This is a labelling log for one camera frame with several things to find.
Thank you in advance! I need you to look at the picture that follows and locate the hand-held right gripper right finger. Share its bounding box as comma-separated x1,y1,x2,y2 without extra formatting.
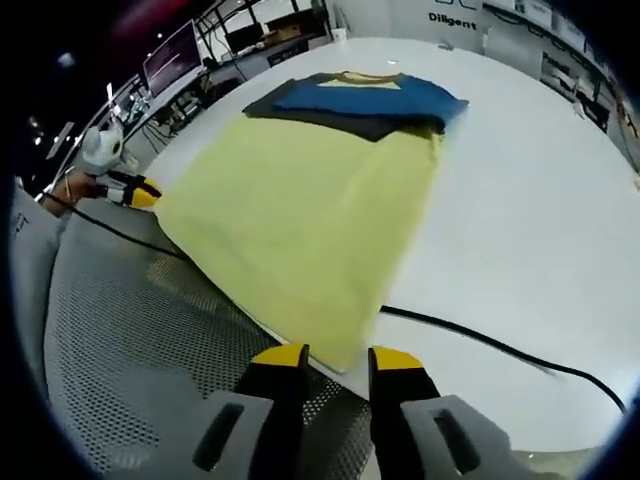
368,345,532,480

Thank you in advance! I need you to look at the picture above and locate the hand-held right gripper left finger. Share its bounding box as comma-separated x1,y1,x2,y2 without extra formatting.
164,343,311,480

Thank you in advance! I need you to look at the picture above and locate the yellow blue black garment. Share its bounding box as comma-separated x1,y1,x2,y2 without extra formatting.
156,70,471,375

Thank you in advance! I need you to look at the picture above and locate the person's left hand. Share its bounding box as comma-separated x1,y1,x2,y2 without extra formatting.
68,171,108,202

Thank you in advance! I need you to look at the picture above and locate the grey mesh chair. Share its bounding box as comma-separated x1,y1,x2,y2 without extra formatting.
44,212,374,480

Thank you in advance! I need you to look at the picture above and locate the black computer monitor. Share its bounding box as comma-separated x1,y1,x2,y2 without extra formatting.
224,22,264,54

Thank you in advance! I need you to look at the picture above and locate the cardboard box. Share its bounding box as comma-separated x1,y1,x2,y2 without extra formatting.
263,14,328,44

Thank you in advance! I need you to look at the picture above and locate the metal storage shelf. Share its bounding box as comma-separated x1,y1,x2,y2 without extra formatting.
482,0,640,151

